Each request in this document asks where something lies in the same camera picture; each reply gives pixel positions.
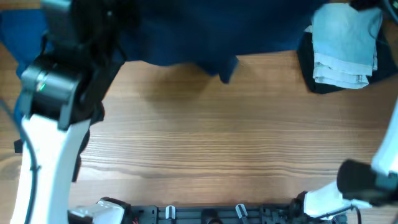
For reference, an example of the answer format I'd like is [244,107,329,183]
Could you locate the navy blue shorts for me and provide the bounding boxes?
[120,0,325,83]

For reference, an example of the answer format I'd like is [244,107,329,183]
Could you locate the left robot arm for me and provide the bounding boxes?
[11,0,137,223]

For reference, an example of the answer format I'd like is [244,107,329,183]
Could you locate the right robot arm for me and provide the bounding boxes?
[285,1,397,223]

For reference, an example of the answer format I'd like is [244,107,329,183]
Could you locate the black garment left pile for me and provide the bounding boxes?
[13,58,125,183]

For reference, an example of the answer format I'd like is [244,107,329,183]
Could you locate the folded light blue jeans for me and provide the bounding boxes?
[306,3,382,89]

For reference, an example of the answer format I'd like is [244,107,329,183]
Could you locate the black garment under jeans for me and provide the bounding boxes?
[297,30,397,94]

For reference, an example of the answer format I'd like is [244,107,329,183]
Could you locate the bright blue garment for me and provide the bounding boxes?
[1,9,47,78]

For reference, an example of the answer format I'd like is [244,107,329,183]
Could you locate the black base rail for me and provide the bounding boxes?
[68,197,349,224]

